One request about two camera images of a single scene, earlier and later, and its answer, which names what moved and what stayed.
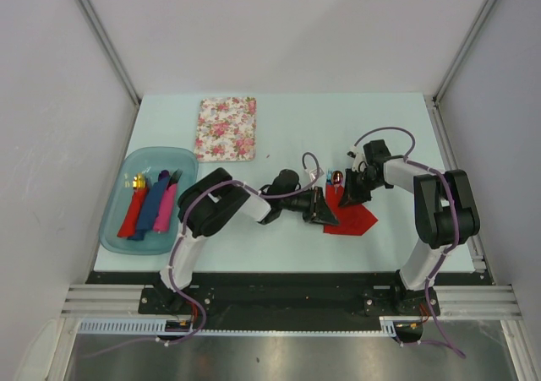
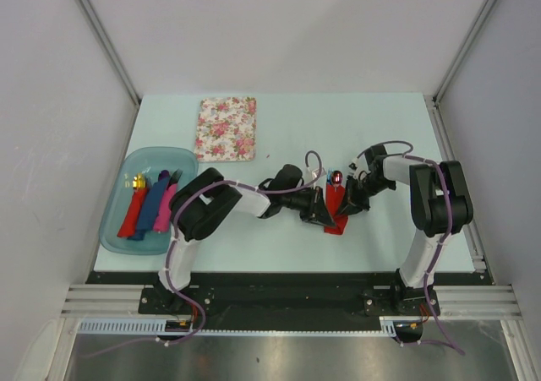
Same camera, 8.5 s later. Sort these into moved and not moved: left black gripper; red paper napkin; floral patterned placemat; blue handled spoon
Moved: red paper napkin
Not moved: blue handled spoon; left black gripper; floral patterned placemat
